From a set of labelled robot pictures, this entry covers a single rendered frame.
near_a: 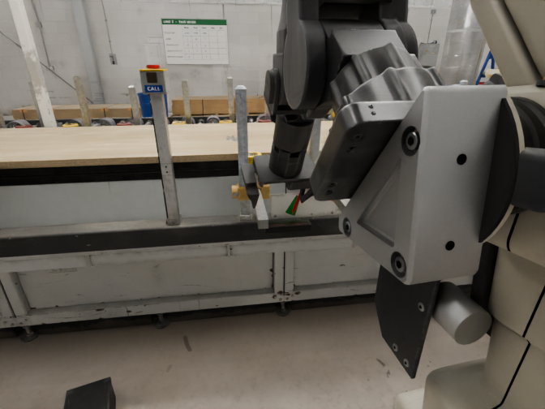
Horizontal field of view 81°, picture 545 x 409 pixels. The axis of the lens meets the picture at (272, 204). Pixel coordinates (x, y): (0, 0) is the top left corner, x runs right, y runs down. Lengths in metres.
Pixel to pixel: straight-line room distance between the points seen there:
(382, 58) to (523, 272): 0.23
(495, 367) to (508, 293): 0.10
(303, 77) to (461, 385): 0.39
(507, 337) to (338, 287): 1.38
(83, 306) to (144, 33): 7.17
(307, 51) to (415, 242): 0.17
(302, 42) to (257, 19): 8.02
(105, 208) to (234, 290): 0.73
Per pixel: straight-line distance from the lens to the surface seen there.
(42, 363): 1.91
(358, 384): 1.58
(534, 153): 0.20
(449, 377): 0.48
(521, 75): 0.33
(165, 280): 1.67
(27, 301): 1.93
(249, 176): 0.55
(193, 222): 1.21
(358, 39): 0.28
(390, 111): 0.20
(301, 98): 0.29
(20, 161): 1.53
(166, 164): 1.13
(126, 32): 8.50
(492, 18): 0.36
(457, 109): 0.19
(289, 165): 0.51
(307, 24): 0.30
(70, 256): 1.41
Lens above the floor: 1.24
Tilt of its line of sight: 24 degrees down
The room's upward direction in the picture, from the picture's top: straight up
